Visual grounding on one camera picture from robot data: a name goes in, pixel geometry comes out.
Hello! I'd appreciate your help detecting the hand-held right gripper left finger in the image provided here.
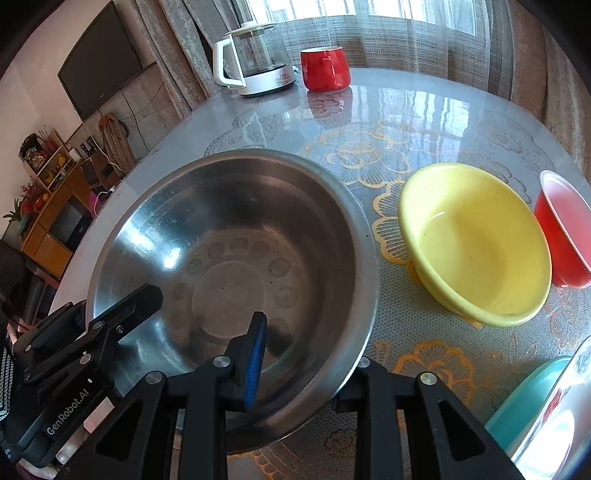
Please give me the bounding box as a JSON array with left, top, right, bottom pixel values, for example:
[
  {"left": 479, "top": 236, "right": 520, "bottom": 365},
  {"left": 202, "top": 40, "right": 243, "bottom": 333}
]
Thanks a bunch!
[{"left": 60, "top": 311, "right": 269, "bottom": 480}]

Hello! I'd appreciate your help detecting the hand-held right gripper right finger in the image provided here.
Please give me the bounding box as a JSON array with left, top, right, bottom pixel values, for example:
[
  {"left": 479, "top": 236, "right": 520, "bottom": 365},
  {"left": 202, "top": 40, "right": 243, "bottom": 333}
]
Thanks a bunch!
[{"left": 332, "top": 359, "right": 525, "bottom": 480}]

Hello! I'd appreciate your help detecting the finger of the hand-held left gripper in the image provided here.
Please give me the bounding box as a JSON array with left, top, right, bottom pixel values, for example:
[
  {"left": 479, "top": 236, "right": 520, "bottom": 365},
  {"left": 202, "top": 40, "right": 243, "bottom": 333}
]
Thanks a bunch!
[
  {"left": 11, "top": 300, "right": 88, "bottom": 354},
  {"left": 88, "top": 284, "right": 164, "bottom": 354}
]

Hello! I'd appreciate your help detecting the stainless steel bowl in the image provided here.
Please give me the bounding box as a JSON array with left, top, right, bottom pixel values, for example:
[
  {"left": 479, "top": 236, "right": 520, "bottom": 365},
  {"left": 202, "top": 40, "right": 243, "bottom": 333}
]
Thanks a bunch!
[{"left": 85, "top": 148, "right": 380, "bottom": 455}]

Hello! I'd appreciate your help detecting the teal plastic plate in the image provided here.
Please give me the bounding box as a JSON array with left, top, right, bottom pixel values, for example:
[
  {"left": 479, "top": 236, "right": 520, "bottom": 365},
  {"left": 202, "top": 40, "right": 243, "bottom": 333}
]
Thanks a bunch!
[{"left": 484, "top": 355, "right": 573, "bottom": 457}]

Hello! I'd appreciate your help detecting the yellow plastic bowl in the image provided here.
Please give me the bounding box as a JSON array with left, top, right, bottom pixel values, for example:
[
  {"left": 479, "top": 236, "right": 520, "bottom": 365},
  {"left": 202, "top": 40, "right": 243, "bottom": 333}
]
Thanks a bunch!
[{"left": 397, "top": 162, "right": 553, "bottom": 328}]

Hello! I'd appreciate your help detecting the large white floral plate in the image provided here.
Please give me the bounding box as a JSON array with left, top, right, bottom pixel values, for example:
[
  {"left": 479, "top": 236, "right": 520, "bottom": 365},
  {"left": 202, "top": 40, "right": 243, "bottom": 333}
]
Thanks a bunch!
[{"left": 508, "top": 333, "right": 591, "bottom": 480}]

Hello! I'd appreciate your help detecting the red plastic bowl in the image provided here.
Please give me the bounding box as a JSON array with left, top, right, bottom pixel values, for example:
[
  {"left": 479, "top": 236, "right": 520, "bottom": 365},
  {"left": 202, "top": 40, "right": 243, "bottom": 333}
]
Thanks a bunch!
[{"left": 534, "top": 170, "right": 591, "bottom": 289}]

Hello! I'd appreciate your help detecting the wooden cabinet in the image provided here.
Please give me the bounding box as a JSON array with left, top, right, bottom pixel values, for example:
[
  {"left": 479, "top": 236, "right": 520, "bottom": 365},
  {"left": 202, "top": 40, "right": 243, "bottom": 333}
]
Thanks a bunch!
[{"left": 18, "top": 131, "right": 118, "bottom": 282}]

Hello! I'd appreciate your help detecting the woven wicker item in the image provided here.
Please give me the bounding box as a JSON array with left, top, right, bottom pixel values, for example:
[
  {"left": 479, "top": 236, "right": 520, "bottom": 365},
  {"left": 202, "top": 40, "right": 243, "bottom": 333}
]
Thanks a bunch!
[{"left": 98, "top": 113, "right": 137, "bottom": 171}]

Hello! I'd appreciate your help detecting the black flat television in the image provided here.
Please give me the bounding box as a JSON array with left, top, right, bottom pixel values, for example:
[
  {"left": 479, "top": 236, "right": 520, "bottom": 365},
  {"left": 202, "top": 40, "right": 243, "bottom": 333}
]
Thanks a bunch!
[{"left": 58, "top": 0, "right": 144, "bottom": 120}]

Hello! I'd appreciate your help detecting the beige textured curtain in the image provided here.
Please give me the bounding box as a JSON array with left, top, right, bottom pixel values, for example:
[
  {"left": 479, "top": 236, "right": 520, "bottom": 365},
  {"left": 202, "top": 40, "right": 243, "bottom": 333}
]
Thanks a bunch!
[
  {"left": 159, "top": 0, "right": 259, "bottom": 121},
  {"left": 508, "top": 0, "right": 591, "bottom": 185}
]

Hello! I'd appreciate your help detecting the white glass electric kettle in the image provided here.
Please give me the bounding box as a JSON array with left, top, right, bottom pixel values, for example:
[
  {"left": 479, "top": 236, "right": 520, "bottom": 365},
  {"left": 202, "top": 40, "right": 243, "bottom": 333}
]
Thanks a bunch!
[{"left": 212, "top": 21, "right": 298, "bottom": 97}]

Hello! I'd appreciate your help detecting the red mug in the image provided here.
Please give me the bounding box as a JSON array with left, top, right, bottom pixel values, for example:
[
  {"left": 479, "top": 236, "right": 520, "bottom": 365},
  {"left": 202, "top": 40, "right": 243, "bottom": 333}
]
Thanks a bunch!
[{"left": 300, "top": 45, "right": 352, "bottom": 92}]

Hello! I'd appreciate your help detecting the sheer white curtain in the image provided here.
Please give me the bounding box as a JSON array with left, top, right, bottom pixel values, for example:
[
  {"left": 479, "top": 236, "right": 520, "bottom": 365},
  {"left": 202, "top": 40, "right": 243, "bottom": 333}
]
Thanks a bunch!
[{"left": 231, "top": 0, "right": 513, "bottom": 100}]

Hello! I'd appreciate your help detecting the barred window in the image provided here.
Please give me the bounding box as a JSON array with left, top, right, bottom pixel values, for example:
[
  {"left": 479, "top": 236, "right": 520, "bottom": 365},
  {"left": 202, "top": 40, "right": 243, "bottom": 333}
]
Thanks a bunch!
[{"left": 277, "top": 0, "right": 481, "bottom": 38}]

